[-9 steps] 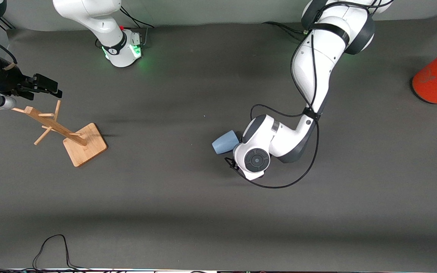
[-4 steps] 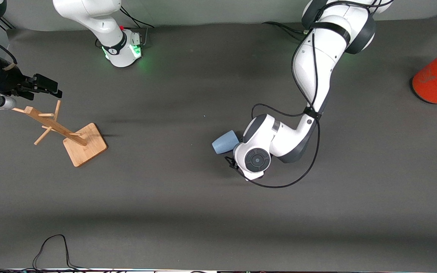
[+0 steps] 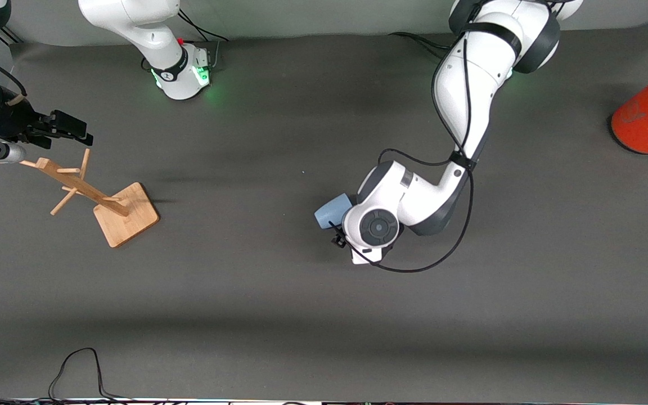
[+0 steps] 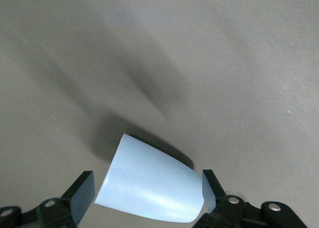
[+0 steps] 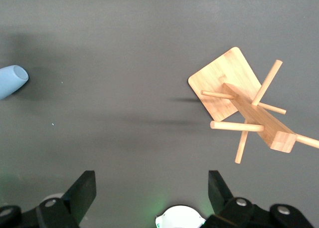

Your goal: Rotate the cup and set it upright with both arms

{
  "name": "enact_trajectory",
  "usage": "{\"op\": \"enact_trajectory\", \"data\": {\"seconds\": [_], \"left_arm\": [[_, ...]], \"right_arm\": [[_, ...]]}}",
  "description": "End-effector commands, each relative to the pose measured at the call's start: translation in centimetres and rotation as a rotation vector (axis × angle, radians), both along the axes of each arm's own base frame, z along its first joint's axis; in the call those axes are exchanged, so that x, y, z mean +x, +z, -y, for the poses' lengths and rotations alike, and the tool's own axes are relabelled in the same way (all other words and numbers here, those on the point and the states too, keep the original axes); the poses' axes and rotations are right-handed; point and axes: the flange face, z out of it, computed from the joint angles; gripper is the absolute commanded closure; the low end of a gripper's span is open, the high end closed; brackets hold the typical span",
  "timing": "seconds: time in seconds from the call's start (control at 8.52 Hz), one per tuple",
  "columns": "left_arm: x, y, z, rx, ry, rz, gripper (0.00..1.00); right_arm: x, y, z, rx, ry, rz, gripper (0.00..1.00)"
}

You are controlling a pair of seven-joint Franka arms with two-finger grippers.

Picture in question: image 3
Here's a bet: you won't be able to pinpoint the black right base cables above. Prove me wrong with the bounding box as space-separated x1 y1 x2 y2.
176 8 230 71

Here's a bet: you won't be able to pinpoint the wooden cup rack stand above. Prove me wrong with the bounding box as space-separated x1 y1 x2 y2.
20 148 161 249

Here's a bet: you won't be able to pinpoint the light blue cup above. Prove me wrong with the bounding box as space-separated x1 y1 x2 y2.
314 193 354 230

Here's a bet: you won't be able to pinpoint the orange cylindrical container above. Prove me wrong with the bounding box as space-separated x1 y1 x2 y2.
609 63 648 156

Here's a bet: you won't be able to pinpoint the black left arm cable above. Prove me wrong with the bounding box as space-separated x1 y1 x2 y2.
328 34 475 275

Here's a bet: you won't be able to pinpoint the black base cables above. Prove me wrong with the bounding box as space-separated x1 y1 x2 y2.
388 31 460 60
176 8 230 71

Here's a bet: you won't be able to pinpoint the black cable loop on table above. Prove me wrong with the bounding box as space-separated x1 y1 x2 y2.
48 347 133 403

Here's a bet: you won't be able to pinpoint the black left base cables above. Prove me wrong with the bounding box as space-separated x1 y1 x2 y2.
388 31 460 60

